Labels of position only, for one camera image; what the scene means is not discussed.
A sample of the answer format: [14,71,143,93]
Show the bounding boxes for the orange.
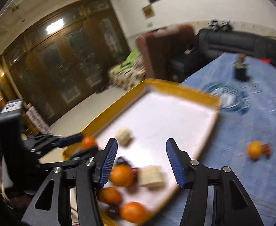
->
[109,164,134,187]
[120,202,149,223]
[81,136,98,150]
[98,187,122,205]
[246,141,263,160]

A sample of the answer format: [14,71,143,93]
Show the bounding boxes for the small red fruit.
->
[262,144,272,159]

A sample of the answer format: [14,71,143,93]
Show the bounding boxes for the small pale bread piece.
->
[114,128,132,146]

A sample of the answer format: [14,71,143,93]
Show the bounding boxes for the toys on sofa back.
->
[208,20,233,32]

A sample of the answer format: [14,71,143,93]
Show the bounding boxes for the orange on tablecloth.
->
[246,141,263,160]

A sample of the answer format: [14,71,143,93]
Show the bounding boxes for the green cloth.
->
[113,47,139,74]

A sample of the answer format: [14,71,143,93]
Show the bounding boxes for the black cup with items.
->
[233,54,249,82]

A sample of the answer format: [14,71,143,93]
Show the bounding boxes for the small wall plaque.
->
[142,4,155,19]

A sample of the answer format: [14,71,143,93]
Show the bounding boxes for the blue tablecloth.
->
[152,53,276,226]

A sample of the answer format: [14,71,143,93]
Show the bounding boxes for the black leather sofa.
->
[169,29,276,83]

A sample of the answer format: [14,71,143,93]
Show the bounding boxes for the yellow rimmed white tray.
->
[62,77,222,226]

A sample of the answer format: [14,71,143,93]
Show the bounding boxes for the dark wooden cabinet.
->
[0,0,130,125]

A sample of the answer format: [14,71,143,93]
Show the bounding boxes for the beige bread block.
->
[137,166,165,189]

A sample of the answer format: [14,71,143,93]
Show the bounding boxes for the orange at tray front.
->
[120,202,149,223]

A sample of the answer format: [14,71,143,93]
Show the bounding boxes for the glass plate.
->
[202,83,249,114]

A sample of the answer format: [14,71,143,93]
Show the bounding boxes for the brown armchair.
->
[135,23,195,80]

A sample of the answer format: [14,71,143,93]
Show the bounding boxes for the floral cushioned seat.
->
[107,52,146,90]

